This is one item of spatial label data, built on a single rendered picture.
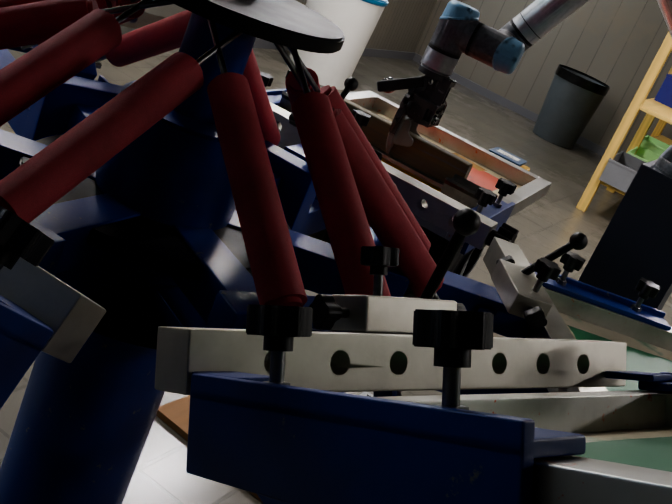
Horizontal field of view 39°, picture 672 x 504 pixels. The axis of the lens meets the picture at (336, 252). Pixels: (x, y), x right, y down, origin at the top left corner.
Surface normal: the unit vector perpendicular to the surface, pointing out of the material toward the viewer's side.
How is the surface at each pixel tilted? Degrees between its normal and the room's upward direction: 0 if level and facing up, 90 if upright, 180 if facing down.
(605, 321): 90
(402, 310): 58
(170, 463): 0
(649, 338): 90
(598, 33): 90
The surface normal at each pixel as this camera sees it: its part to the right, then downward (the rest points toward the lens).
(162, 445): 0.37, -0.86
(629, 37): -0.48, 0.14
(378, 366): 0.63, -0.03
